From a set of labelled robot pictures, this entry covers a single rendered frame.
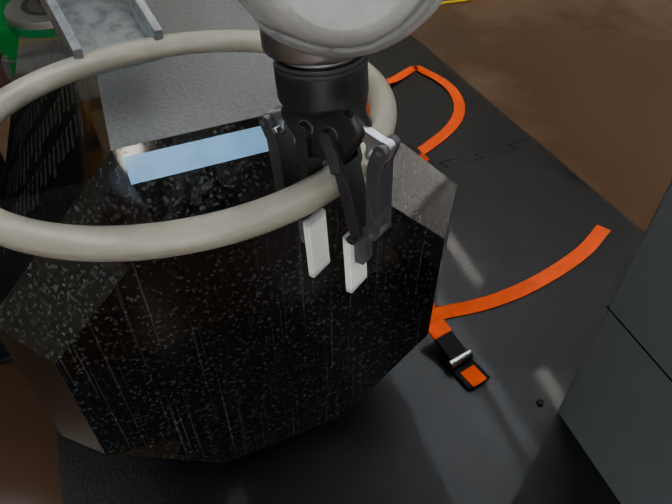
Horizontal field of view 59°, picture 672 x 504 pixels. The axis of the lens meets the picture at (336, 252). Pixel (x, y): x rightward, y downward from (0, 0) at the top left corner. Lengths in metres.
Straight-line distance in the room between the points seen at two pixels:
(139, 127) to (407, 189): 0.44
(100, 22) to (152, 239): 0.55
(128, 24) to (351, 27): 0.76
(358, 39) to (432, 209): 0.85
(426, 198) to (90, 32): 0.59
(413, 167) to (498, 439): 0.73
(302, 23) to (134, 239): 0.30
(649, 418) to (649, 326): 0.19
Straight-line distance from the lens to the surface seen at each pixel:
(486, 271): 1.83
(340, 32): 0.24
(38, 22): 1.24
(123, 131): 0.89
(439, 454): 1.45
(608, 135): 2.61
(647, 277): 1.19
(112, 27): 0.98
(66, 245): 0.52
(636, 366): 1.29
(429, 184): 1.08
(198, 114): 0.90
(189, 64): 1.04
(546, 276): 1.87
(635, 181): 2.39
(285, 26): 0.24
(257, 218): 0.49
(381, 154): 0.48
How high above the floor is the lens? 1.29
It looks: 44 degrees down
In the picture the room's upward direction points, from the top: straight up
